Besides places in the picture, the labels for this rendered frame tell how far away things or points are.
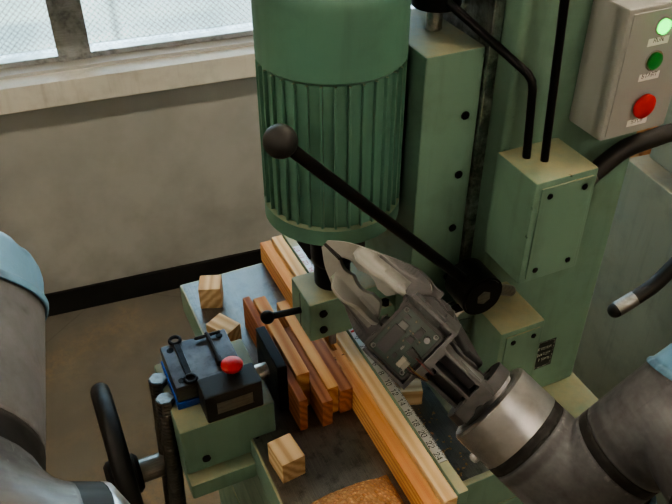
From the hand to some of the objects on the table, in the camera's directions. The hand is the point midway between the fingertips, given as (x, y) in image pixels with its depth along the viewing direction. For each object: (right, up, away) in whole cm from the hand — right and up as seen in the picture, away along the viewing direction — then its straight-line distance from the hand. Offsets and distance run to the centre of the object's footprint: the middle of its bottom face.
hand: (335, 251), depth 77 cm
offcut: (-21, -8, +55) cm, 60 cm away
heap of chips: (+2, -34, +22) cm, 41 cm away
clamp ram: (-12, -21, +38) cm, 45 cm away
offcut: (-7, -29, +28) cm, 41 cm away
